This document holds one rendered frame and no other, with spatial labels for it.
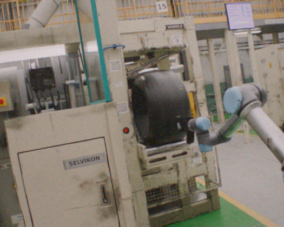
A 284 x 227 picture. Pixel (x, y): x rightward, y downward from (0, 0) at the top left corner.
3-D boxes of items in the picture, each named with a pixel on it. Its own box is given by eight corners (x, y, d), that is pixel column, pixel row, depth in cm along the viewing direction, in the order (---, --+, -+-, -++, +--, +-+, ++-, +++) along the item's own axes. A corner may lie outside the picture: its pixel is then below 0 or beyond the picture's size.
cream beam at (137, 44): (116, 53, 210) (113, 35, 209) (110, 59, 234) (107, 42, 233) (185, 46, 227) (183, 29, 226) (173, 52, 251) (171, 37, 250)
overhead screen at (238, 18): (229, 29, 522) (225, 2, 519) (228, 30, 527) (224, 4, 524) (255, 27, 534) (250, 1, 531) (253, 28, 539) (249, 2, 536)
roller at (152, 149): (142, 148, 186) (143, 154, 186) (144, 148, 182) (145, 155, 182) (187, 138, 196) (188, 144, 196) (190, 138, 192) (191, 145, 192)
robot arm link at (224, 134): (268, 76, 126) (220, 130, 164) (252, 79, 121) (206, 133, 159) (282, 95, 120) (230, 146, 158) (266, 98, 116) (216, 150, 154)
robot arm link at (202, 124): (200, 133, 144) (197, 117, 145) (191, 134, 155) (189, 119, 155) (213, 130, 147) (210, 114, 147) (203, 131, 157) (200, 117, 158)
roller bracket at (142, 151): (144, 161, 178) (142, 146, 178) (129, 152, 216) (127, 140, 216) (149, 160, 179) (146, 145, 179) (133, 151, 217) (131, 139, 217)
